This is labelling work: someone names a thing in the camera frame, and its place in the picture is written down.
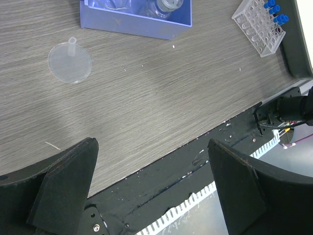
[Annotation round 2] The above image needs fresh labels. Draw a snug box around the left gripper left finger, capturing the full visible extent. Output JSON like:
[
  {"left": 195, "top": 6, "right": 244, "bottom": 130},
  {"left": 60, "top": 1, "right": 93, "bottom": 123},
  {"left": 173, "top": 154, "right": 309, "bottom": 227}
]
[{"left": 0, "top": 138, "right": 99, "bottom": 235}]

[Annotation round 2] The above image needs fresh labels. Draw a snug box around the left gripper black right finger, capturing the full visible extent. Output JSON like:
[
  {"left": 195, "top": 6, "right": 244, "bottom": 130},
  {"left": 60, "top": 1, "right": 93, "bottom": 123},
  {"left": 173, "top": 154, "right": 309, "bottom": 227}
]
[{"left": 208, "top": 139, "right": 313, "bottom": 235}]

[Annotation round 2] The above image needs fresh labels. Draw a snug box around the clear plastic tube rack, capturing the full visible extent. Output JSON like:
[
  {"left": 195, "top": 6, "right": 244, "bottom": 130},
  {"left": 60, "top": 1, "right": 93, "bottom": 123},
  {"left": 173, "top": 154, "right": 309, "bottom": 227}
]
[{"left": 231, "top": 0, "right": 286, "bottom": 57}]

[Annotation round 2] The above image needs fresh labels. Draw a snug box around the blue-capped test tube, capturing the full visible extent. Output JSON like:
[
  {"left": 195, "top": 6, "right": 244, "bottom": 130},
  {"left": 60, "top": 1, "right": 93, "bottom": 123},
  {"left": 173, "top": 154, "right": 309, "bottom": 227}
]
[
  {"left": 273, "top": 14, "right": 284, "bottom": 23},
  {"left": 268, "top": 5, "right": 281, "bottom": 14},
  {"left": 264, "top": 0, "right": 275, "bottom": 9},
  {"left": 278, "top": 15, "right": 289, "bottom": 25}
]

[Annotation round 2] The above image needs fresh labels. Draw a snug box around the glass beaker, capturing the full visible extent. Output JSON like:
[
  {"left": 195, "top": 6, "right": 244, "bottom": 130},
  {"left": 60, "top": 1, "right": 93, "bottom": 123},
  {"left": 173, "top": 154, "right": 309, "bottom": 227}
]
[{"left": 96, "top": 0, "right": 132, "bottom": 10}]

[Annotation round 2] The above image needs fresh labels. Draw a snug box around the purple-blue plastic bin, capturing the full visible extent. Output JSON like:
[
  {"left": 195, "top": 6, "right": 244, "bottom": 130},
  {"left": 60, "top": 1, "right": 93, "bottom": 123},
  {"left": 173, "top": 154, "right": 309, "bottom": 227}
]
[{"left": 80, "top": 0, "right": 192, "bottom": 40}]

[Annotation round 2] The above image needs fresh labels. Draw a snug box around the small glass bottle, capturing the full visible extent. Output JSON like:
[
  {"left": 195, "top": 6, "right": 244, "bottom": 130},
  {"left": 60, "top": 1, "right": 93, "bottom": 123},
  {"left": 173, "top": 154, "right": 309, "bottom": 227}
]
[{"left": 138, "top": 0, "right": 184, "bottom": 20}]

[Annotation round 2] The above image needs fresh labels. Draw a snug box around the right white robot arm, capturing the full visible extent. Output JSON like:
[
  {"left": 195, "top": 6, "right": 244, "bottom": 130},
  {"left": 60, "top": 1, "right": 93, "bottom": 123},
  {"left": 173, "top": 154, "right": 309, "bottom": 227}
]
[{"left": 277, "top": 88, "right": 313, "bottom": 126}]

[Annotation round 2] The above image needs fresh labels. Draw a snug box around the dark green tray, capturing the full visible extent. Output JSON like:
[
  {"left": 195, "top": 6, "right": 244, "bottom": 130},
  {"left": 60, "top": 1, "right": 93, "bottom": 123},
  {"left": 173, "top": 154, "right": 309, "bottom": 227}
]
[{"left": 277, "top": 0, "right": 313, "bottom": 79}]

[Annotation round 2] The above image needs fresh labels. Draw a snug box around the slotted cable duct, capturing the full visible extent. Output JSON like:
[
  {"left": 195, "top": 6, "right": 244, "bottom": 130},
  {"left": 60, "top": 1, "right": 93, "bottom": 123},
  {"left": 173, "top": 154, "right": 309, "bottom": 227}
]
[{"left": 136, "top": 131, "right": 280, "bottom": 235}]

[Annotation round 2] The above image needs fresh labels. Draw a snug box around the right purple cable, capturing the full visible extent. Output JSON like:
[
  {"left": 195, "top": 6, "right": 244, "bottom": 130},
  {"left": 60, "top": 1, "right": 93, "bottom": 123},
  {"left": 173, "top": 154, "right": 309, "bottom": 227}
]
[{"left": 288, "top": 133, "right": 313, "bottom": 148}]

